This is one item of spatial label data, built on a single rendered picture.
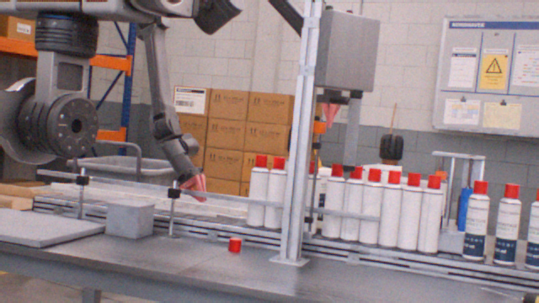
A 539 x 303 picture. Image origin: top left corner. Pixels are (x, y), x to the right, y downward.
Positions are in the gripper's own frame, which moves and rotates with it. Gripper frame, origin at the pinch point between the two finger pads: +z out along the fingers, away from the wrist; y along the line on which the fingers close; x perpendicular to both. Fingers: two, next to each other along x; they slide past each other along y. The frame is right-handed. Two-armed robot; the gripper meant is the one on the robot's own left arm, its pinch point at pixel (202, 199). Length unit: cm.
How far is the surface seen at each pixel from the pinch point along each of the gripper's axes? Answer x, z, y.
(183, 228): 7.4, 4.8, -5.8
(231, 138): 95, -82, 328
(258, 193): -16.9, 8.2, -2.5
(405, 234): -46, 39, -3
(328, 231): -28.1, 27.4, -2.4
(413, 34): -70, -90, 458
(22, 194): 62, -39, 12
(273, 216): -16.6, 15.9, -1.9
